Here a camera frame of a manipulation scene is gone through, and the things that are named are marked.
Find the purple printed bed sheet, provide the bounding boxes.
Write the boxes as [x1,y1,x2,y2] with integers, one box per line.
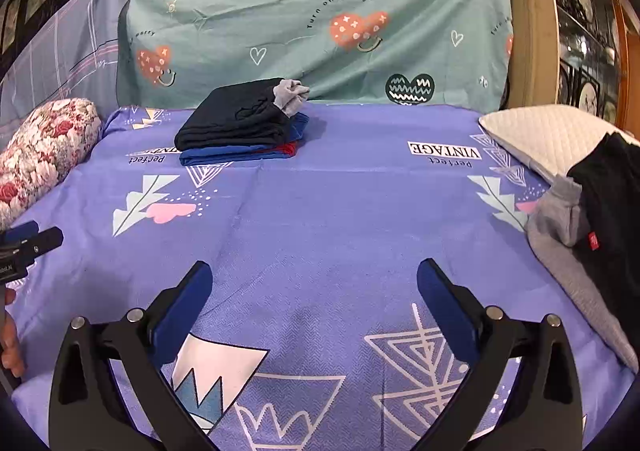
[7,104,636,451]

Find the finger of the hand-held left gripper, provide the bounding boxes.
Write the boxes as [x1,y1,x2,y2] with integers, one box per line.
[0,222,64,260]

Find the floral bolster pillow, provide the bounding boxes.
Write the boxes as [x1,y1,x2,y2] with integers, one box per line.
[0,98,103,227]

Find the white quilted pillow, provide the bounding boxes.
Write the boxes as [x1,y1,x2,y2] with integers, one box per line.
[478,104,640,184]

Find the blue folded pants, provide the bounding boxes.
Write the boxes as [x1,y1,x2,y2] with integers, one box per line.
[179,112,311,167]

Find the grey purple striped sheet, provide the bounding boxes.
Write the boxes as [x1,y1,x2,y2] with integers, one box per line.
[0,0,133,132]

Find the person's left hand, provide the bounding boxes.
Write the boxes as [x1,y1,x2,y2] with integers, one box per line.
[0,288,26,379]

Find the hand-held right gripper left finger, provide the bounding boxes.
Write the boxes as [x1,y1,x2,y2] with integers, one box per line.
[47,260,216,451]

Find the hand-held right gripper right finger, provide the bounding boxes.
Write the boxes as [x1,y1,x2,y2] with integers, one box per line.
[416,258,588,451]

